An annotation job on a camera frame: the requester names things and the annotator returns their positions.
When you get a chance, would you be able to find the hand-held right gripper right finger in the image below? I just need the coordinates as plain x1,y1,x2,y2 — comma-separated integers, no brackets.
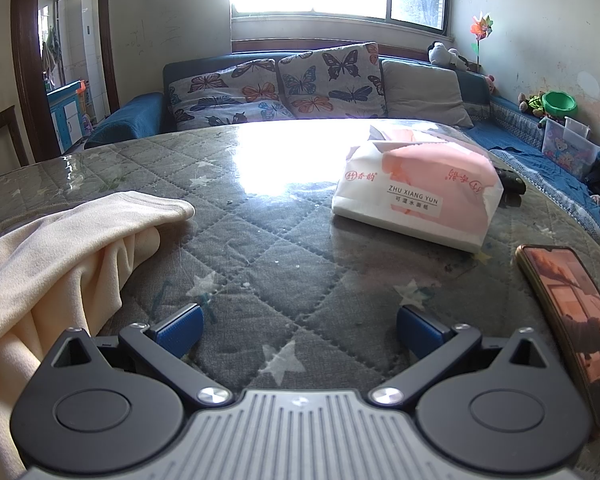
370,304,556,408

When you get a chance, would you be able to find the clear plastic storage box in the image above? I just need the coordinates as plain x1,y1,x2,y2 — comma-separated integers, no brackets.
541,116,600,178

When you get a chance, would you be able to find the blue plastic cabinet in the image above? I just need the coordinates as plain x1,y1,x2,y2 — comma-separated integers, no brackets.
47,80,88,146

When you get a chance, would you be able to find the black remote control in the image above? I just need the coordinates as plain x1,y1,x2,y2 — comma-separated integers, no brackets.
495,167,527,208

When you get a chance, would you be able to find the square butterfly print cushion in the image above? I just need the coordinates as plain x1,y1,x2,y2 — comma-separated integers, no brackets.
277,41,388,121

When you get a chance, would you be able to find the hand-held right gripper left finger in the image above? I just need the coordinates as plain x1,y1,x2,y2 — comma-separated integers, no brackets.
45,303,233,408

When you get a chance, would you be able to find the blue sofa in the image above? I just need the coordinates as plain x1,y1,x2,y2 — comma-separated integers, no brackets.
84,42,600,256

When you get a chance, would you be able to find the colourful pinwheel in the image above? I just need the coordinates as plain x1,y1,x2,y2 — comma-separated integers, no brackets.
469,11,495,66

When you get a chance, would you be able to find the dark wooden door frame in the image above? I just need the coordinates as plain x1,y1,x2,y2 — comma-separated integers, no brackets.
11,0,121,161

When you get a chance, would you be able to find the plain grey cushion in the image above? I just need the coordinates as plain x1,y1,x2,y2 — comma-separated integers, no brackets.
381,59,475,128

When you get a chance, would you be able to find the pink white tissue pack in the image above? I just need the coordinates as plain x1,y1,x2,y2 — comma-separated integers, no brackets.
331,122,504,253

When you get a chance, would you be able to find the cream long-sleeve garment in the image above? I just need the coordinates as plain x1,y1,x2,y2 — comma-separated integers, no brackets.
0,191,196,467

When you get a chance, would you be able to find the panda plush toy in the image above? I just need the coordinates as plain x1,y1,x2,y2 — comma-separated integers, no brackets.
427,41,471,71

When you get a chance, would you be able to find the green plastic bowl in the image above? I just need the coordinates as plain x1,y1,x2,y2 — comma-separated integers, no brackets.
541,91,579,117

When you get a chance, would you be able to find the wide butterfly print cushion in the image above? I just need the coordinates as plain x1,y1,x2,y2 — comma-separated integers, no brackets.
169,57,296,131

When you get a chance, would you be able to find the small brown green plush toy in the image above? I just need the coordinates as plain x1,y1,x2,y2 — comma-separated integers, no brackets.
517,91,546,118

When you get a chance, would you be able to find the smartphone with gold case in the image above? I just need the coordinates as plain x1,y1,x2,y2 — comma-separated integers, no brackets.
515,244,600,431

